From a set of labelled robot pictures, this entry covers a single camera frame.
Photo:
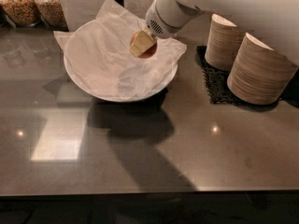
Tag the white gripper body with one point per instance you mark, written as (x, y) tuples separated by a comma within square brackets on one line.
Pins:
[(159, 26)]

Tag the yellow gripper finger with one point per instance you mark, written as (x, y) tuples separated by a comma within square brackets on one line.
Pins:
[(142, 41)]

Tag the white bowl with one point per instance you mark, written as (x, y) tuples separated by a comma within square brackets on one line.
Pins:
[(81, 81)]

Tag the red apple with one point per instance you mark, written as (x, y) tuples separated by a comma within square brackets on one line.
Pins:
[(149, 52)]

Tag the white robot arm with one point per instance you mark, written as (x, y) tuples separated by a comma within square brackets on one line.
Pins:
[(274, 22)]

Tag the white paper liner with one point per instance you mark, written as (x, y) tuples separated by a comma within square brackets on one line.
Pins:
[(99, 56)]

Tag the left white sign panel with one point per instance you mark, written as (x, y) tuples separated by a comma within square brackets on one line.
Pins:
[(79, 12)]

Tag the left stack paper bowls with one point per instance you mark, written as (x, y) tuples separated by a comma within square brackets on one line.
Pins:
[(223, 43)]

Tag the stack paper bowls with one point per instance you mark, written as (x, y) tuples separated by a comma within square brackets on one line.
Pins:
[(259, 74), (223, 43)]

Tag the black mesh mat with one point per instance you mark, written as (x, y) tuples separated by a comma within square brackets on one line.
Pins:
[(216, 82)]

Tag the right glass cereal jar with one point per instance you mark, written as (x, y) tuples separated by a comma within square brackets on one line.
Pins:
[(52, 12)]

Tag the glass cereal jar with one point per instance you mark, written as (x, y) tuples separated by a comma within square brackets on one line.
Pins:
[(21, 12), (52, 12)]

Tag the right stack paper bowls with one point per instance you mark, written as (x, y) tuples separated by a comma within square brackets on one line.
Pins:
[(259, 74)]

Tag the left glass cereal jar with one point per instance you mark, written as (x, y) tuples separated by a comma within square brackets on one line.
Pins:
[(21, 12)]

